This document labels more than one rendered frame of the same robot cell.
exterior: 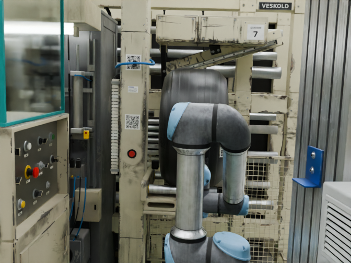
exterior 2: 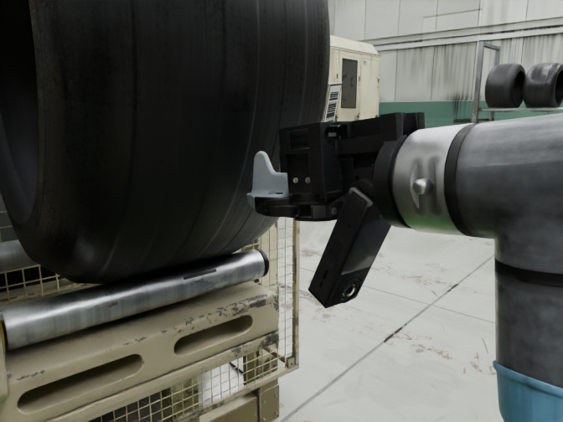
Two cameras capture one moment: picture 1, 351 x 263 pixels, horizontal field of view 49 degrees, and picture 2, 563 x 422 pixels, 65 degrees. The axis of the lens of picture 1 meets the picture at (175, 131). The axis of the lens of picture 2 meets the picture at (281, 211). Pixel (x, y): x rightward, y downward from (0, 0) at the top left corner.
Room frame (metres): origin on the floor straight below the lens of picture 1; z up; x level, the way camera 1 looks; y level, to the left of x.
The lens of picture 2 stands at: (1.33, 0.19, 1.12)
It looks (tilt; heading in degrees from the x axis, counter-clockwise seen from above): 12 degrees down; 317
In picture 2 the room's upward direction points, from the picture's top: straight up
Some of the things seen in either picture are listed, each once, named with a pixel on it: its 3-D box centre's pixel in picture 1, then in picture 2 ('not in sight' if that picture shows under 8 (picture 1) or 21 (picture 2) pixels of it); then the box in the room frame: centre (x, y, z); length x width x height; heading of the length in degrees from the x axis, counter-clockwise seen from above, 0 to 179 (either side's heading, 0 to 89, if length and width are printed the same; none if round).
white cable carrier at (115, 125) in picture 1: (116, 126); not in sight; (1.94, 0.30, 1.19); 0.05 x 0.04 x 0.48; 177
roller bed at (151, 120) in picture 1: (149, 141); not in sight; (2.36, 0.16, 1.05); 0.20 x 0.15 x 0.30; 87
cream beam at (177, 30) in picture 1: (211, 32); not in sight; (2.26, -0.19, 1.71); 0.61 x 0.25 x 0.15; 87
